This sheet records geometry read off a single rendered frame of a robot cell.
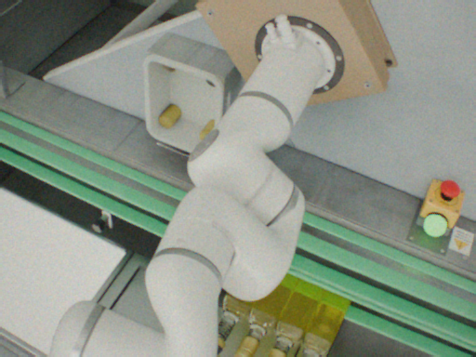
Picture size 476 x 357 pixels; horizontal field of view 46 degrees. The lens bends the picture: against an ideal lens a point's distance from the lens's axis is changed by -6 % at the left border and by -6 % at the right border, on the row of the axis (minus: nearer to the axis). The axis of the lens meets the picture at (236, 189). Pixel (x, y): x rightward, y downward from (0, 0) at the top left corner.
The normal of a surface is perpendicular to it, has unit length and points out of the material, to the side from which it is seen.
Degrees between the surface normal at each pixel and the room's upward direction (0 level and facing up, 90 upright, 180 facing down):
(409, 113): 0
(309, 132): 0
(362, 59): 5
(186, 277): 95
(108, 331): 95
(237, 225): 91
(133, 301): 90
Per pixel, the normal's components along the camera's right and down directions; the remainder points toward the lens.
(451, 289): 0.07, -0.65
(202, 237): 0.32, -0.66
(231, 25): -0.41, 0.72
